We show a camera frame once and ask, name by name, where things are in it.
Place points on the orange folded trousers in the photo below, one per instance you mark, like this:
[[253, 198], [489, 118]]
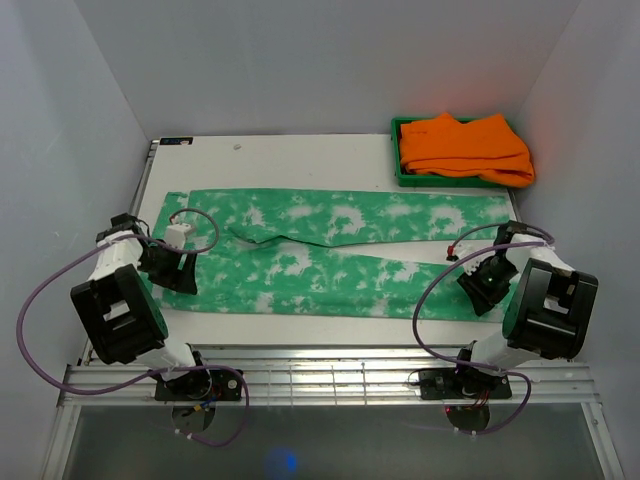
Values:
[[486, 148]]

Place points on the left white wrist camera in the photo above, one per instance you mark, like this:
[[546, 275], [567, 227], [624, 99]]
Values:
[[177, 234]]

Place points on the black label sticker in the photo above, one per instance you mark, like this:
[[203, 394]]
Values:
[[175, 141]]

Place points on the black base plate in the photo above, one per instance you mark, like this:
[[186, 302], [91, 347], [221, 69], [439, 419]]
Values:
[[457, 383], [200, 386]]

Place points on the green white tie-dye trousers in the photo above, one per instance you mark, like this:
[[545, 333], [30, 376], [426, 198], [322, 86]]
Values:
[[288, 251]]

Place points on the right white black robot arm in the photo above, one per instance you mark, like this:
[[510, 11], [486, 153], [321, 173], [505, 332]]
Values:
[[547, 316]]

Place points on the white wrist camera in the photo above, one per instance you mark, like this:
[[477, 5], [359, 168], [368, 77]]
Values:
[[464, 250], [177, 234]]

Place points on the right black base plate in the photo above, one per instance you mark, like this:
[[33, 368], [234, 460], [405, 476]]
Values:
[[457, 383]]

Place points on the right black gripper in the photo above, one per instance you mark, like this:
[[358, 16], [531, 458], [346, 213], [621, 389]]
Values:
[[481, 298]]

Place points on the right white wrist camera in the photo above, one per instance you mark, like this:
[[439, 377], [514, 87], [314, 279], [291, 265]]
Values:
[[464, 250]]

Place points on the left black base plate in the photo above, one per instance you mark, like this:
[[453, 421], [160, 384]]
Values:
[[200, 386]]

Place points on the green plastic tray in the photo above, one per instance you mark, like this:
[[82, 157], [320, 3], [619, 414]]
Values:
[[406, 180]]

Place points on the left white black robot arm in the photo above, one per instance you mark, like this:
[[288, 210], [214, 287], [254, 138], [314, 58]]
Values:
[[119, 314]]

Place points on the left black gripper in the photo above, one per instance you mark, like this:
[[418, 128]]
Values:
[[187, 283]]

